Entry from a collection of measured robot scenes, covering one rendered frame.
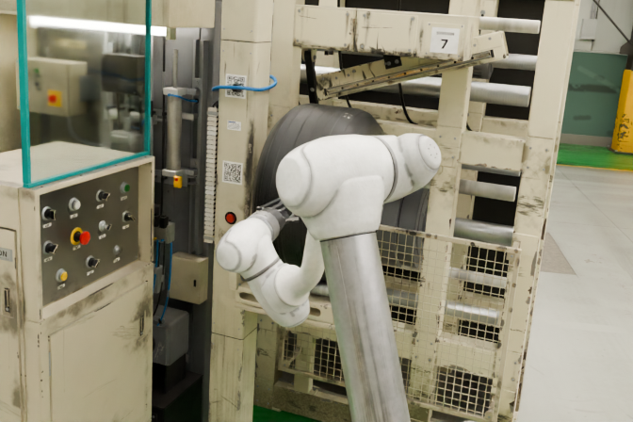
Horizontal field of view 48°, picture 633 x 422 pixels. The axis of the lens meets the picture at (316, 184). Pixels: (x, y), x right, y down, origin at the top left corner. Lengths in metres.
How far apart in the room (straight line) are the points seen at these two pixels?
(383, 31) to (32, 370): 1.50
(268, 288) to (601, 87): 10.23
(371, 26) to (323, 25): 0.17
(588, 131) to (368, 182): 10.60
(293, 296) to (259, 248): 0.14
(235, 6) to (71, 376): 1.24
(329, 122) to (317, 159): 1.01
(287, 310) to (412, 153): 0.63
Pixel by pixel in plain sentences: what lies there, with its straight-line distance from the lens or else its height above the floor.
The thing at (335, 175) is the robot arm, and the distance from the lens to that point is 1.18.
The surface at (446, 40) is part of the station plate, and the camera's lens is 2.39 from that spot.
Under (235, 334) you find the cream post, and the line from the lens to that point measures 2.59.
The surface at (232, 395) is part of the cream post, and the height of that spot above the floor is 0.40.
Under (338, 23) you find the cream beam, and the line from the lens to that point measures 2.49.
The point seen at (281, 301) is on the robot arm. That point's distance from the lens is 1.74.
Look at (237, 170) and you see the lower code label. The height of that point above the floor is 1.23.
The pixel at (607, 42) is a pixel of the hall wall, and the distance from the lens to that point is 11.74.
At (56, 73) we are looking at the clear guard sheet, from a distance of 2.04.
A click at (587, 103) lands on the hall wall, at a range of 11.68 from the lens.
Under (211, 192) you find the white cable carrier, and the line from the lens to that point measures 2.48.
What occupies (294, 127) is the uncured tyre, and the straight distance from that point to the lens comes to 2.19.
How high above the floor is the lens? 1.77
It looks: 14 degrees down
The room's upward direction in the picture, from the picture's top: 4 degrees clockwise
